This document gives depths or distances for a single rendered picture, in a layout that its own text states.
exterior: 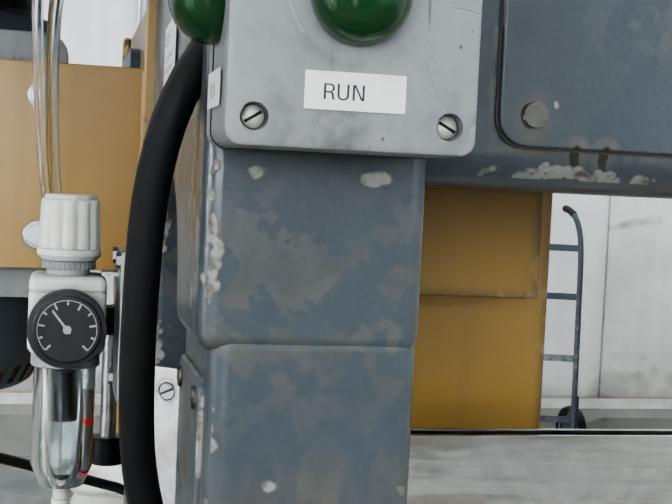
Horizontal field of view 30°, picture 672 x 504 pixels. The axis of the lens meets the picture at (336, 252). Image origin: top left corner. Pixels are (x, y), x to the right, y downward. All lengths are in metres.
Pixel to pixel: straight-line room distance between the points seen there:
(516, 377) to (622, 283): 5.44
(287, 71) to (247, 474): 0.13
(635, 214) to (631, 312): 0.47
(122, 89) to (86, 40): 4.82
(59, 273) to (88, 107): 0.19
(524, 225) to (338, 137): 0.34
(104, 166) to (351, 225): 0.39
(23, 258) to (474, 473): 0.32
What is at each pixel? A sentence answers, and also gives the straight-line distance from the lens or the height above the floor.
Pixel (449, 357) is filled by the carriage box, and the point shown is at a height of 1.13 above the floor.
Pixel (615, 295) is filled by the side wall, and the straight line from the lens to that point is 6.18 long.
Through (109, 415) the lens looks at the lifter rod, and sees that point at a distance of 0.69.
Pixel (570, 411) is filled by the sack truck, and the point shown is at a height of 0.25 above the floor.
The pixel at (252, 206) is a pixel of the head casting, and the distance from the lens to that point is 0.40.
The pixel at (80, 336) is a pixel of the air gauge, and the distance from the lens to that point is 0.60.
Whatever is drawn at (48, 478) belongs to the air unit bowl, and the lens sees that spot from 0.63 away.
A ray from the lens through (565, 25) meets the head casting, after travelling 0.44.
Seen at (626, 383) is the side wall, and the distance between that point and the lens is 6.26.
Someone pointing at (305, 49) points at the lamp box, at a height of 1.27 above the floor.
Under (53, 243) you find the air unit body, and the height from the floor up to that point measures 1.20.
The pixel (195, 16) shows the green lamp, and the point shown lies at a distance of 0.37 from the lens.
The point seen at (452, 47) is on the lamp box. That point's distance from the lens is 0.37.
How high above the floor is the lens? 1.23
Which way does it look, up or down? 3 degrees down
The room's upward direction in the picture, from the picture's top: 3 degrees clockwise
